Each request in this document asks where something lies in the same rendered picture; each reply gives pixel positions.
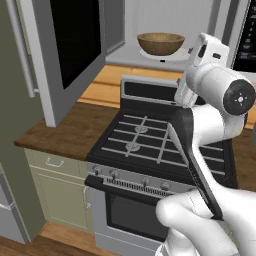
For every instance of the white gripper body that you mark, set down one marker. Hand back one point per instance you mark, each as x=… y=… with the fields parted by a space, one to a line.
x=184 y=95

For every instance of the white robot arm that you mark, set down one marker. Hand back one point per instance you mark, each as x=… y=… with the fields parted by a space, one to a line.
x=210 y=128

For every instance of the white microwave turntable plate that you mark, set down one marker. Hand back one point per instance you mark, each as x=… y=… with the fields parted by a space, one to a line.
x=181 y=56

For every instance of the brown wooden bowl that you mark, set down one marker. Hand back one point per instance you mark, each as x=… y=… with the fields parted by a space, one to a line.
x=160 y=43

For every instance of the grey microwave oven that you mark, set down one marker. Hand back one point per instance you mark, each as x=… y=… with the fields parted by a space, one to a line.
x=150 y=13

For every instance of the steel oven door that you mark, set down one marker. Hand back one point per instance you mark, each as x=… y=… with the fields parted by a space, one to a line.
x=133 y=216

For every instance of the grey microwave door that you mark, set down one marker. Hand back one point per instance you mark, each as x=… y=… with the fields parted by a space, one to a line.
x=43 y=66

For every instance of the pale green cupboard door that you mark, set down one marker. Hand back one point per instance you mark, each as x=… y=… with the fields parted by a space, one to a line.
x=60 y=200

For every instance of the black and steel stove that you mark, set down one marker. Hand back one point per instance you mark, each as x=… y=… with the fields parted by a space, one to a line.
x=133 y=140

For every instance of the steel stove knob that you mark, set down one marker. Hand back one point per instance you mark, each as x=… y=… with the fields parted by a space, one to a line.
x=114 y=173
x=97 y=171
x=145 y=182
x=164 y=185

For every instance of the pale green drawer front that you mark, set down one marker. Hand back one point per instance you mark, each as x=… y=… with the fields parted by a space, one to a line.
x=36 y=161

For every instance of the olive tall cabinet panel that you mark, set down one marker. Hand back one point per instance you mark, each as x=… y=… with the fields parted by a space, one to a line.
x=10 y=133

